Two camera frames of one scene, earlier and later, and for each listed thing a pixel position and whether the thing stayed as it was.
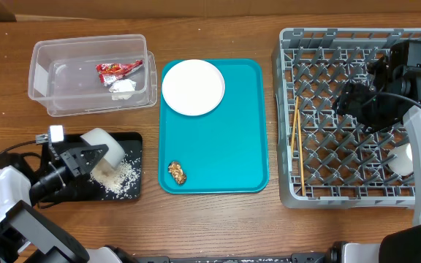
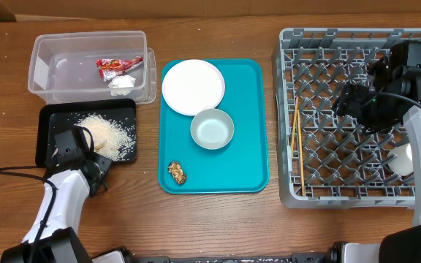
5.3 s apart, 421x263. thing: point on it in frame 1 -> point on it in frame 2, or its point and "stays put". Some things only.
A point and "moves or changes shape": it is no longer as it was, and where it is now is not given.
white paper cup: (403, 164) stays put
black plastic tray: (131, 143) -> (51, 117)
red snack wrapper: (108, 72) moves or changes shape
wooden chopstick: (300, 150) stays put
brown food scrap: (175, 169) stays put
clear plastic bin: (96, 74) stays put
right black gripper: (351, 103) stays put
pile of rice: (120, 183) -> (112, 141)
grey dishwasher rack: (325, 160) stays put
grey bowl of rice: (114, 158) -> (212, 128)
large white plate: (193, 87) stays put
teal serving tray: (225, 151) stays put
